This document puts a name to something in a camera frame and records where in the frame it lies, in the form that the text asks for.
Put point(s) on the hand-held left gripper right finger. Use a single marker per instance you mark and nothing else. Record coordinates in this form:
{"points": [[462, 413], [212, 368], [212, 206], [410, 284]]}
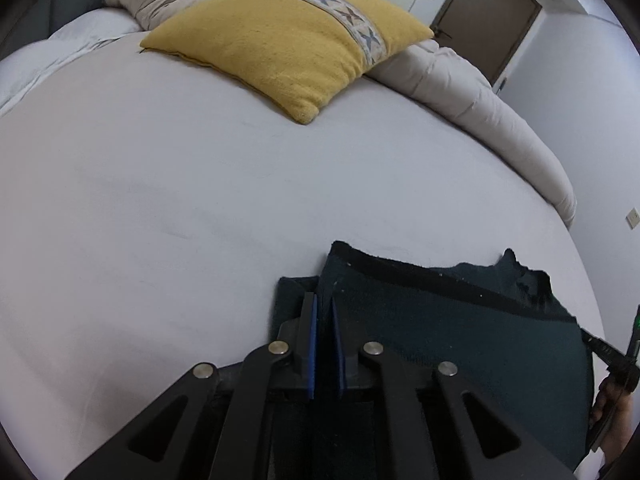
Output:
{"points": [[336, 355]]}

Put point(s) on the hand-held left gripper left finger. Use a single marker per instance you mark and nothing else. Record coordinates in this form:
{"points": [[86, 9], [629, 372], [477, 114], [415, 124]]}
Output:
{"points": [[312, 345]]}

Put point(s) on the dark green sweater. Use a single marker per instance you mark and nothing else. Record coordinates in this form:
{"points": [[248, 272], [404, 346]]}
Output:
{"points": [[475, 340]]}

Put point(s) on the person's right hand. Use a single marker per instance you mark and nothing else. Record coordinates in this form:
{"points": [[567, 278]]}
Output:
{"points": [[617, 410]]}

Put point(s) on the beige duvet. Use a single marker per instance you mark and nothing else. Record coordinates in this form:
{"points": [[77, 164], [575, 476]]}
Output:
{"points": [[475, 105]]}

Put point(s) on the yellow pillow with patterned band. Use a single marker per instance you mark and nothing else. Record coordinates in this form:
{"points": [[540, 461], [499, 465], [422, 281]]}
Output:
{"points": [[260, 40]]}

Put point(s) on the brown door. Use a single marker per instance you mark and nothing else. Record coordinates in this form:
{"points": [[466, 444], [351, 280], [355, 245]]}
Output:
{"points": [[490, 15]]}

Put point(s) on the white pillow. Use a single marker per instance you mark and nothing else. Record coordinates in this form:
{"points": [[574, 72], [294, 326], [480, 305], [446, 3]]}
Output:
{"points": [[75, 35]]}

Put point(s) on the grey padded headboard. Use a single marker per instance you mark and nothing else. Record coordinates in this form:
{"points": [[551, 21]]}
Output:
{"points": [[55, 10]]}

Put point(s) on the beige wall socket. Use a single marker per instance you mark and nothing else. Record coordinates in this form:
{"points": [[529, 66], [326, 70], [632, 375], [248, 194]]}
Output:
{"points": [[633, 220]]}

